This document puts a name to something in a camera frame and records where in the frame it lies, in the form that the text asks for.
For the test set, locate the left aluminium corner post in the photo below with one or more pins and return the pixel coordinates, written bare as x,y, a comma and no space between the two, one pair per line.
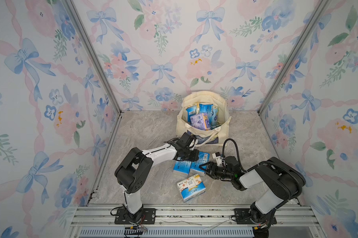
78,24

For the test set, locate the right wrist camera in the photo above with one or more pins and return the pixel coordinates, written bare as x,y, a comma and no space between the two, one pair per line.
219,159

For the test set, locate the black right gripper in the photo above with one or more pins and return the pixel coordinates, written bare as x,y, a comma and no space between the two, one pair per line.
211,166

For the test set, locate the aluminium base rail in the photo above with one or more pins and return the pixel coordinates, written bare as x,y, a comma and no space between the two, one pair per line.
99,215

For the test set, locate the grey slotted cable duct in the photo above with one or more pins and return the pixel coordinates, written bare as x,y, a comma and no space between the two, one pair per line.
167,232

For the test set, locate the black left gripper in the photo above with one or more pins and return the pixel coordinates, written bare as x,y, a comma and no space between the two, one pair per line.
195,157

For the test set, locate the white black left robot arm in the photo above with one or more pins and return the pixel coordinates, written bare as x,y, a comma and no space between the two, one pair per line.
132,172

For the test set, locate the right aluminium corner post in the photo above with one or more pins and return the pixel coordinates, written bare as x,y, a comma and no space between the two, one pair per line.
303,37

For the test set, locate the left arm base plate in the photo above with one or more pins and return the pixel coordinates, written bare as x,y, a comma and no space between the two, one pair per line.
144,216

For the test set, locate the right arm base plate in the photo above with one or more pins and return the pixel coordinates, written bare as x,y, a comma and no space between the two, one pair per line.
247,216

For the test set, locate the floral orange blue tissue pack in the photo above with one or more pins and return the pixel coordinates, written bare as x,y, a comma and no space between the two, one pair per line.
191,187

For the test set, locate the purple tissue pack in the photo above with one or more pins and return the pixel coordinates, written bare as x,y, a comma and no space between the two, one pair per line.
200,122

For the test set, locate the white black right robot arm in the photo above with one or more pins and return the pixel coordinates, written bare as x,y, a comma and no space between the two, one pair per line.
283,184

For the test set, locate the cream canvas bag starry print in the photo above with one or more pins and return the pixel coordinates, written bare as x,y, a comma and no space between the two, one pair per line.
218,134

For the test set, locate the aluminium corner post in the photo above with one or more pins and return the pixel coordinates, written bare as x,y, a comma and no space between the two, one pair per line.
78,24
303,37

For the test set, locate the blue tissue pack barcode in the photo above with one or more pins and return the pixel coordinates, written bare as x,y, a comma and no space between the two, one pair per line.
205,108

